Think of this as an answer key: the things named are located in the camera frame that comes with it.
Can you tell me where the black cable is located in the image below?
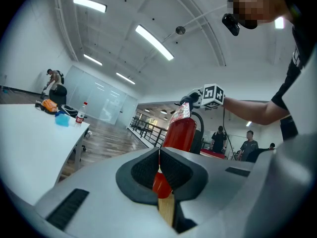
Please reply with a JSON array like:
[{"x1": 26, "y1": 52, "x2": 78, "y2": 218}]
[{"x1": 222, "y1": 108, "x2": 236, "y2": 161}]

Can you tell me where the person's black shirt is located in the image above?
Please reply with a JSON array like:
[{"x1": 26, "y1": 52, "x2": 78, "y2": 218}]
[{"x1": 271, "y1": 0, "x2": 317, "y2": 141}]

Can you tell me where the red top white table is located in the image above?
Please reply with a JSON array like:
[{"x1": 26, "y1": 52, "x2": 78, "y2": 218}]
[{"x1": 200, "y1": 148, "x2": 227, "y2": 160}]

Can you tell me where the white desk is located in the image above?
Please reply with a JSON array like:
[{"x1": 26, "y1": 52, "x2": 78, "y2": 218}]
[{"x1": 0, "y1": 104, "x2": 90, "y2": 205}]

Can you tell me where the person's head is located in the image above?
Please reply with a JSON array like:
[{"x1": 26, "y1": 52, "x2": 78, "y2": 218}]
[{"x1": 226, "y1": 0, "x2": 302, "y2": 30}]

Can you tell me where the orange pouch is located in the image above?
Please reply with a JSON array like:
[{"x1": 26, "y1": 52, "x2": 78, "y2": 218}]
[{"x1": 35, "y1": 98, "x2": 59, "y2": 115}]

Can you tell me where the black head-mounted camera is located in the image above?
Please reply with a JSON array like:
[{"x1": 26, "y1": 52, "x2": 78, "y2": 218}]
[{"x1": 221, "y1": 13, "x2": 241, "y2": 36}]

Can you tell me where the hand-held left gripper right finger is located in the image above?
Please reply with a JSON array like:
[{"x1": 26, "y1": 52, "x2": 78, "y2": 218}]
[{"x1": 159, "y1": 147, "x2": 256, "y2": 234}]

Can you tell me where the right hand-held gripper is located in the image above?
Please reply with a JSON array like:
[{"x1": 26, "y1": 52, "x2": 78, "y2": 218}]
[{"x1": 185, "y1": 83, "x2": 225, "y2": 110}]

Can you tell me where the group of ceiling tube lights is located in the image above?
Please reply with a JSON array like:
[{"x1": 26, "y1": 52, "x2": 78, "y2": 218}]
[{"x1": 72, "y1": 0, "x2": 285, "y2": 85}]

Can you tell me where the round yellow wooden table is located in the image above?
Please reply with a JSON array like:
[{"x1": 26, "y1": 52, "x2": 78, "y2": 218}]
[{"x1": 158, "y1": 193, "x2": 175, "y2": 228}]

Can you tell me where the black white backpack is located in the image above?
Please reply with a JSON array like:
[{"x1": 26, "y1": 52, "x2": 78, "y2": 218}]
[{"x1": 58, "y1": 104, "x2": 79, "y2": 119}]

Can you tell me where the black metal railing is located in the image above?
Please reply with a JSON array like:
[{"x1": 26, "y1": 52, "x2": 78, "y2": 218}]
[{"x1": 130, "y1": 117, "x2": 169, "y2": 148}]

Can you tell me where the red fire extinguisher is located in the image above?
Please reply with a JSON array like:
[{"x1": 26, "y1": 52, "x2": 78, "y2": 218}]
[{"x1": 152, "y1": 102, "x2": 205, "y2": 199}]

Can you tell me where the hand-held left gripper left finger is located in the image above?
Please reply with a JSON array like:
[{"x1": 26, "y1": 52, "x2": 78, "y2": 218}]
[{"x1": 34, "y1": 147, "x2": 178, "y2": 238}]

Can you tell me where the red label water bottle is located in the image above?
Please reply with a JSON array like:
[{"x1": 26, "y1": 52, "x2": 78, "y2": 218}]
[{"x1": 75, "y1": 102, "x2": 88, "y2": 126}]

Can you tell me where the light blue cloth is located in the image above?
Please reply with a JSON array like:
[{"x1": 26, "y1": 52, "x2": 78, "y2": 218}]
[{"x1": 54, "y1": 113, "x2": 71, "y2": 127}]

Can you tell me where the person's right forearm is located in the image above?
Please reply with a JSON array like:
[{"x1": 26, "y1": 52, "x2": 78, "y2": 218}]
[{"x1": 222, "y1": 96, "x2": 290, "y2": 126}]

